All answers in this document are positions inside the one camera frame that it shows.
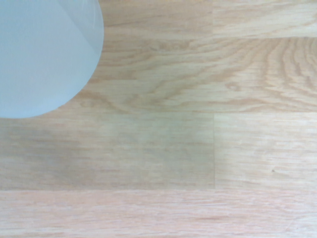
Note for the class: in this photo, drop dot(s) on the white plastic pitcher blue lid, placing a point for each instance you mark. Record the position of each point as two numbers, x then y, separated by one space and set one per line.
42 54

